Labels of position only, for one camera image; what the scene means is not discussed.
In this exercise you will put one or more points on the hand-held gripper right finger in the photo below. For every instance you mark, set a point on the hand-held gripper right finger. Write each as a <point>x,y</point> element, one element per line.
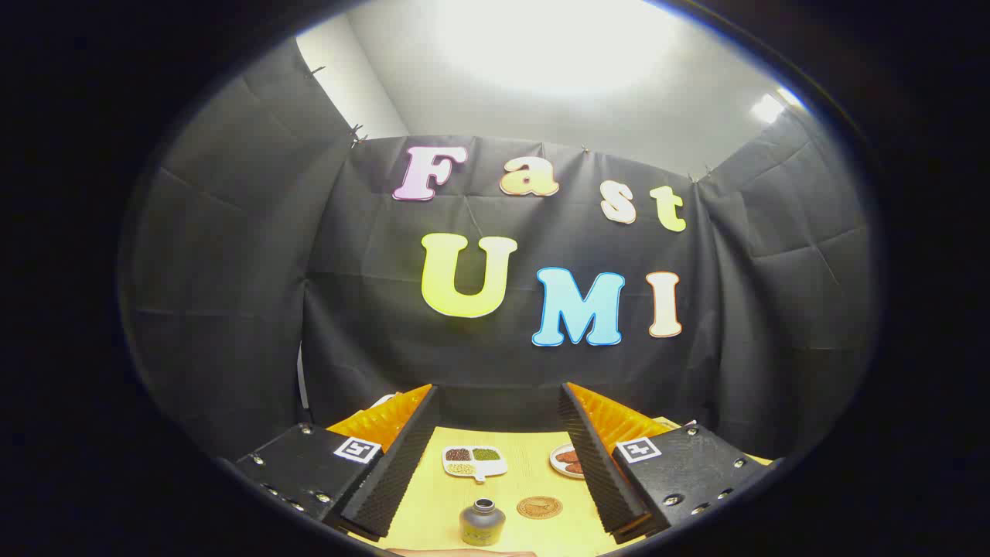
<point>599,472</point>

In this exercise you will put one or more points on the wooden table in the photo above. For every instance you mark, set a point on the wooden table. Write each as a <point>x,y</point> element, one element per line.
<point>433,507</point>

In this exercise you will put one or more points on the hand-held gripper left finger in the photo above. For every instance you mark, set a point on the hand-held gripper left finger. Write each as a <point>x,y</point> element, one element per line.
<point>390,483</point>

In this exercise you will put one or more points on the white round plate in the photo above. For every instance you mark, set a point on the white round plate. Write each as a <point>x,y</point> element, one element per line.
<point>557,463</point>

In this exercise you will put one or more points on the silver bottle green label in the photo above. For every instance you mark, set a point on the silver bottle green label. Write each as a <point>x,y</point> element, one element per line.
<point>483,526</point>

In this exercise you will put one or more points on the round cork coaster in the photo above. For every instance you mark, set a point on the round cork coaster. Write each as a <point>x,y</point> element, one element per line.
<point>539,507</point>

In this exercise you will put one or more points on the white divided bean dish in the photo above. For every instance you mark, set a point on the white divided bean dish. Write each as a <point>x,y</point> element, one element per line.
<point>473,463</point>

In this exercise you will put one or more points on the brown food piece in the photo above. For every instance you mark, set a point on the brown food piece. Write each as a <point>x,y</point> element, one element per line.
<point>575,468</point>
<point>569,456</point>

